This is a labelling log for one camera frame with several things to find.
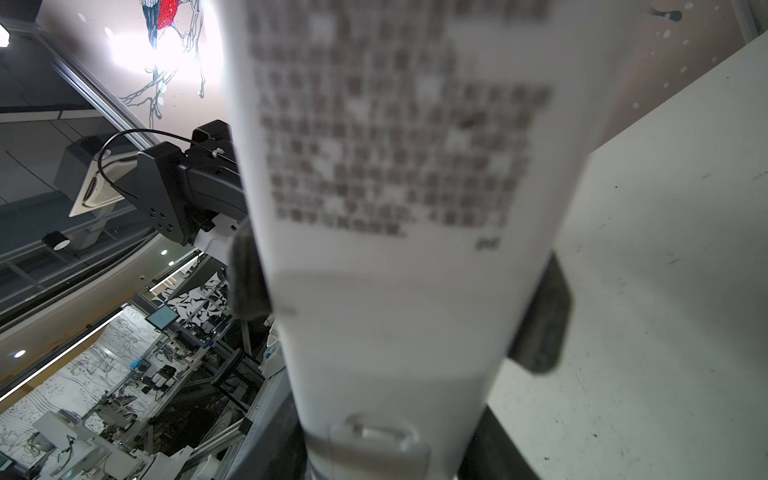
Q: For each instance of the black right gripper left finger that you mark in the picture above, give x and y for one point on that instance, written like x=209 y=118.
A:
x=248 y=294

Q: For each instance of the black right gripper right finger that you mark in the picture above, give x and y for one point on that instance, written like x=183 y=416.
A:
x=540 y=339

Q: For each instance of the white remote control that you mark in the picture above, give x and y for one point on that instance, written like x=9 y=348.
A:
x=406 y=166

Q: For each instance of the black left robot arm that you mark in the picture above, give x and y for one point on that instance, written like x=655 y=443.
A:
x=193 y=197

